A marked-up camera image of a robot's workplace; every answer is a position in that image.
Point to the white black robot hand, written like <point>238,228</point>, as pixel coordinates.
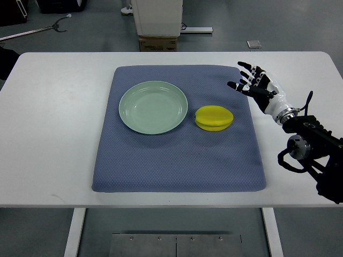
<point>266,92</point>

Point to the yellow starfruit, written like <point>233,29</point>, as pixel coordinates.
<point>213,118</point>

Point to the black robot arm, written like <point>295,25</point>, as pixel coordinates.
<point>314,150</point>

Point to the small grey floor plate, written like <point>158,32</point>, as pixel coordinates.
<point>254,44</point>

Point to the light green plate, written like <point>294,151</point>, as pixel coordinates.
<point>153,107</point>

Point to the metal floor plate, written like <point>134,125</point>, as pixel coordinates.
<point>175,245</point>

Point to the blue quilted mat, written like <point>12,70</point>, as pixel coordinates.
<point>187,158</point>

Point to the white table foot bar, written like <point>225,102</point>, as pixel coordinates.
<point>197,30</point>

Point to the cardboard box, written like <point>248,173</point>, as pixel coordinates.
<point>157,44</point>

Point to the right white table leg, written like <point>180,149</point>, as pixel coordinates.
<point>272,233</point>

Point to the white table leg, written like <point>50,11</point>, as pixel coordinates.
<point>272,233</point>
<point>75,231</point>

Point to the white shoe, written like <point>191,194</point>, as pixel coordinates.
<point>127,11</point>

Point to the reacher grabber tool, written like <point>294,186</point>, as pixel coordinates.
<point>54,27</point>

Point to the left white table leg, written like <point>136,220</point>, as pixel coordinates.
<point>75,231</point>

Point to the black case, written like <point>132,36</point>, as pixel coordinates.
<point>13,12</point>

